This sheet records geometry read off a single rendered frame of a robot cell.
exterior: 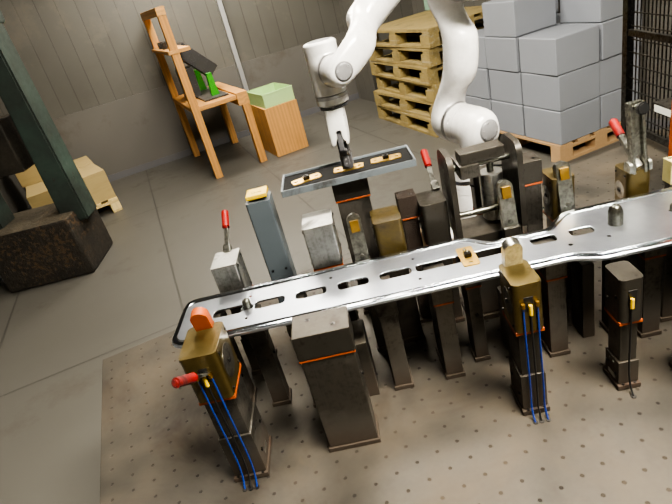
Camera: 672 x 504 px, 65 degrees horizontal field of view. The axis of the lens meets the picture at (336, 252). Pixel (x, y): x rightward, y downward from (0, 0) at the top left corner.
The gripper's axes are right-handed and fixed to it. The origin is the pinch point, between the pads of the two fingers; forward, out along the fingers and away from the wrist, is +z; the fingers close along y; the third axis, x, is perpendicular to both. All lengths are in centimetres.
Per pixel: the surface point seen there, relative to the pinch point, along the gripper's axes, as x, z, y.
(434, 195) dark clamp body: 21.1, 10.6, 11.9
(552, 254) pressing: 42, 19, 38
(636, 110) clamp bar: 69, -2, 16
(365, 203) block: 2.6, 12.3, 3.8
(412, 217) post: 14.4, 14.6, 13.7
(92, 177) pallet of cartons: -285, 77, -355
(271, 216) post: -23.8, 9.5, 5.9
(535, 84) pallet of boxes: 126, 62, -266
